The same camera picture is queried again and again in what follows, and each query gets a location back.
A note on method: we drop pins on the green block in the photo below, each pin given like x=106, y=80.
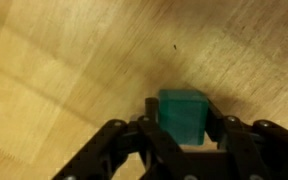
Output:
x=183, y=116

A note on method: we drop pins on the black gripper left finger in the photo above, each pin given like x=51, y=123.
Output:
x=150, y=136

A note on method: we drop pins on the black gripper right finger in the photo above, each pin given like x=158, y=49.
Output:
x=250, y=143

